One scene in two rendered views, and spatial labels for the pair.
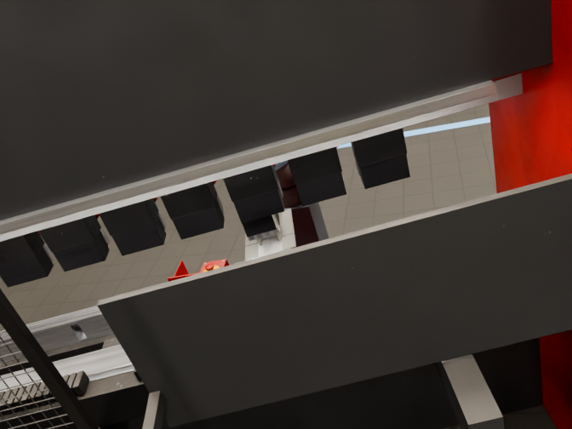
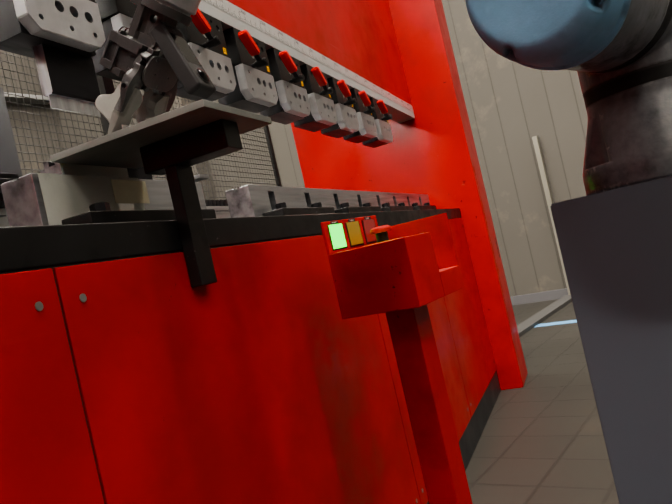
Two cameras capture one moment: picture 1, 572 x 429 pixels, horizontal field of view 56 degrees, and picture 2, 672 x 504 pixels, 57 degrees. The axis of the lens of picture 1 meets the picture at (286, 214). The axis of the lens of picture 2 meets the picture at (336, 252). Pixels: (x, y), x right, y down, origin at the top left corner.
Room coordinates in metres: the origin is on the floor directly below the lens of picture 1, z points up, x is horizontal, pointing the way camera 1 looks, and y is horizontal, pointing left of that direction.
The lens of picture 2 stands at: (2.12, -0.72, 0.77)
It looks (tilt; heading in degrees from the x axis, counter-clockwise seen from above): 1 degrees up; 107
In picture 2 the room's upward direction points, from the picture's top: 13 degrees counter-clockwise
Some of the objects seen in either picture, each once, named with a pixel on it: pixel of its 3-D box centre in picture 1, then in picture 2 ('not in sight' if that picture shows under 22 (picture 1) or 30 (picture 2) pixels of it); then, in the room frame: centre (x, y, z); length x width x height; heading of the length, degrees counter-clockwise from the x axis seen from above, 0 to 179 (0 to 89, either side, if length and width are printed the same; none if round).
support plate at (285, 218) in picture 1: (269, 233); (165, 139); (1.67, 0.08, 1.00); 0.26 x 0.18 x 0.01; 174
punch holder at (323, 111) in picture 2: not in sight; (310, 99); (1.62, 1.06, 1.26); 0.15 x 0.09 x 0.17; 84
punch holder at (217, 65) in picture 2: (134, 222); (194, 54); (1.56, 0.47, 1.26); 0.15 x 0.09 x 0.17; 84
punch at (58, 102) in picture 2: (259, 225); (70, 82); (1.52, 0.09, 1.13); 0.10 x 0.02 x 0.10; 84
